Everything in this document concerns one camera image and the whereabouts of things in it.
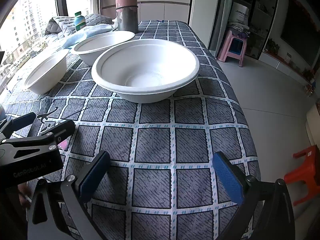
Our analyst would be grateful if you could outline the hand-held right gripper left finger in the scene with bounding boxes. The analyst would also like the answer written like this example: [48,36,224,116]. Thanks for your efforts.
[26,151,111,240]

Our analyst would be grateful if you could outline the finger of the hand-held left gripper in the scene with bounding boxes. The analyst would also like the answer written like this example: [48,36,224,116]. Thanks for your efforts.
[0,120,75,159]
[0,112,37,140]

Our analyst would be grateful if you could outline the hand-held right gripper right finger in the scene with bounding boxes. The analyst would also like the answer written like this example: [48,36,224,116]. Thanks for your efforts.
[212,151,296,240]

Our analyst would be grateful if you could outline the white paper bowl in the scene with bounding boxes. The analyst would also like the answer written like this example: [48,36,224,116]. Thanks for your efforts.
[71,31,135,67]
[24,49,70,95]
[91,39,200,103]

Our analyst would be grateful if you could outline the person's left hand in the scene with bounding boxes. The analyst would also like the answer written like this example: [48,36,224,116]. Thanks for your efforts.
[19,184,32,208]

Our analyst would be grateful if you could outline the grey checked star tablecloth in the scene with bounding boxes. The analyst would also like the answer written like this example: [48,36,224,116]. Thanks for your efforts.
[0,20,262,240]

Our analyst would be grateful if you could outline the red plastic stool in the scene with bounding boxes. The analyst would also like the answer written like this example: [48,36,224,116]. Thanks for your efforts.
[284,145,320,207]

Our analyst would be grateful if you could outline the light blue towel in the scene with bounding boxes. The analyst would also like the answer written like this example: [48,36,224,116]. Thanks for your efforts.
[61,24,119,49]

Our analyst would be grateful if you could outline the grey quilted pillow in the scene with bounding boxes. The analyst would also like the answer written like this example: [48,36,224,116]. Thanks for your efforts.
[44,14,115,39]

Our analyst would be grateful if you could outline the green cap plastic bottle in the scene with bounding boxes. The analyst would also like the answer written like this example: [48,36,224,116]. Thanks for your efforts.
[74,11,87,32]

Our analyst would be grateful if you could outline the pink plastic stool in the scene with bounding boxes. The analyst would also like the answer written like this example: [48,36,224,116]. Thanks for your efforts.
[216,29,248,67]

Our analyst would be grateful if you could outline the white low console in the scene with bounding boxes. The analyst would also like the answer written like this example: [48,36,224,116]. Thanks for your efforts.
[259,51,315,90]

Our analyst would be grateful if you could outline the grey and pink metal canister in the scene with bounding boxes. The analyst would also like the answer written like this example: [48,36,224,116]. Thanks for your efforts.
[115,0,139,33]

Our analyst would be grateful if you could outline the white cabinet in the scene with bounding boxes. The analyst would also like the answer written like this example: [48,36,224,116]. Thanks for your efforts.
[101,0,194,24]

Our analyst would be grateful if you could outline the black television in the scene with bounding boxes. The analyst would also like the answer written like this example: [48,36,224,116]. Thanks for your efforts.
[280,0,320,67]

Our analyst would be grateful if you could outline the white shopping bag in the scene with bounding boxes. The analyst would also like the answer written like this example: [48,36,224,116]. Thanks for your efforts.
[230,2,250,27]

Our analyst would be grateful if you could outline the dark shelf cabinet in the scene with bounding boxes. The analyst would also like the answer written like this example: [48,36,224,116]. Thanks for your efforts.
[246,0,280,59]

